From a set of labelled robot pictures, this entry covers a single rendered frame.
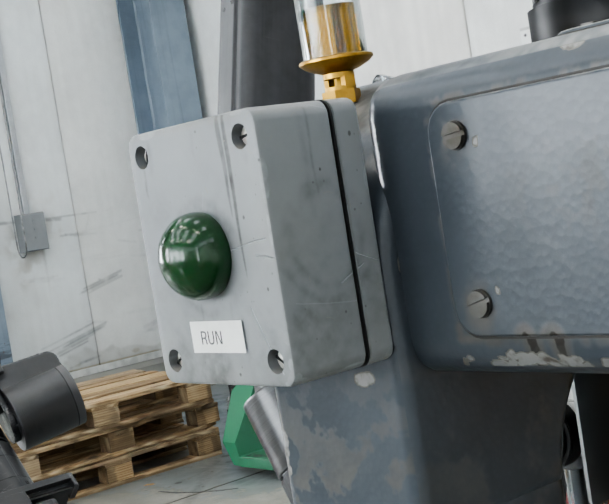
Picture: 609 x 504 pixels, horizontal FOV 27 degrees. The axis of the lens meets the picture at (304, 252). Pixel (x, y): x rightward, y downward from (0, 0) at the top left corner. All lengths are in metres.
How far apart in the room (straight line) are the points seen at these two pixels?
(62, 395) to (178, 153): 0.68
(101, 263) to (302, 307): 8.72
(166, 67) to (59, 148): 0.95
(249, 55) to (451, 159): 0.39
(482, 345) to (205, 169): 0.11
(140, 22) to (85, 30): 0.43
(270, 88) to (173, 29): 8.39
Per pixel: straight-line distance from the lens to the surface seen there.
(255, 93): 0.77
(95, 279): 9.09
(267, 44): 0.79
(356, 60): 0.48
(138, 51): 9.44
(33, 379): 1.11
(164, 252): 0.42
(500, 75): 0.39
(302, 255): 0.40
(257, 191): 0.40
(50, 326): 8.90
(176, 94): 9.07
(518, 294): 0.39
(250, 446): 6.07
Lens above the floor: 1.30
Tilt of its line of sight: 3 degrees down
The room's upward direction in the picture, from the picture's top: 9 degrees counter-clockwise
